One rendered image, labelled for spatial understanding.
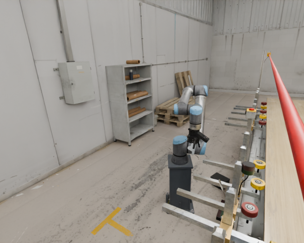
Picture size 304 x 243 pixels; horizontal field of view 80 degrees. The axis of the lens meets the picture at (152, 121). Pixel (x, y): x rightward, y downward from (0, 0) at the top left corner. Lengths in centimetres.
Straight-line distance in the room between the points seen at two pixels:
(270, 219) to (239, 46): 815
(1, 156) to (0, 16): 164
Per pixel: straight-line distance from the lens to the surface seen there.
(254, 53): 886
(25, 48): 295
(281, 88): 23
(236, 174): 111
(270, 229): 113
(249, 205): 119
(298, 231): 118
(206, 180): 145
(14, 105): 289
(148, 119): 434
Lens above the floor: 168
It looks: 20 degrees down
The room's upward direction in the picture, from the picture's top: 2 degrees counter-clockwise
